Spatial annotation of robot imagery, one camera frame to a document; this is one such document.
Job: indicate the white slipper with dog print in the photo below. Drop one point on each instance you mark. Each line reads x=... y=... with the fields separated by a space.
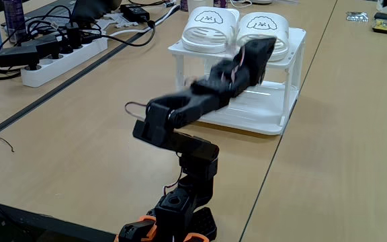
x=264 y=23
x=210 y=23

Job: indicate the white shoe rack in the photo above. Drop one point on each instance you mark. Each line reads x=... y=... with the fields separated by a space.
x=264 y=111

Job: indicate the white paper cup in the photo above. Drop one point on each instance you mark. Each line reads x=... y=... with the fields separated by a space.
x=195 y=2

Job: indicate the silver foil wrapper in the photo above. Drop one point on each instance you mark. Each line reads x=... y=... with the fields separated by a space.
x=357 y=17

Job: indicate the black power brick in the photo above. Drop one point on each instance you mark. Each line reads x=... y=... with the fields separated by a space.
x=134 y=13
x=42 y=45

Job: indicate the dark laptop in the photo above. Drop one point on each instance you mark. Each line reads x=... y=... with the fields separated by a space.
x=92 y=10

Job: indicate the black power plug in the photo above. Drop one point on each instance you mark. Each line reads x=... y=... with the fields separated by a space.
x=73 y=35

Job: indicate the white power strip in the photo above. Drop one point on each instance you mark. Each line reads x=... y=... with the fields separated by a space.
x=62 y=64

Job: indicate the tall purple drink can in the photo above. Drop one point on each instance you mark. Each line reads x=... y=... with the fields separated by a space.
x=13 y=17

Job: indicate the white plastic bracket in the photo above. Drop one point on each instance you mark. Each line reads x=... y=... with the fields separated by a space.
x=124 y=21
x=103 y=26

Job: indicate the black wall adapter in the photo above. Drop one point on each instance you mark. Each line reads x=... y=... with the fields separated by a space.
x=17 y=55

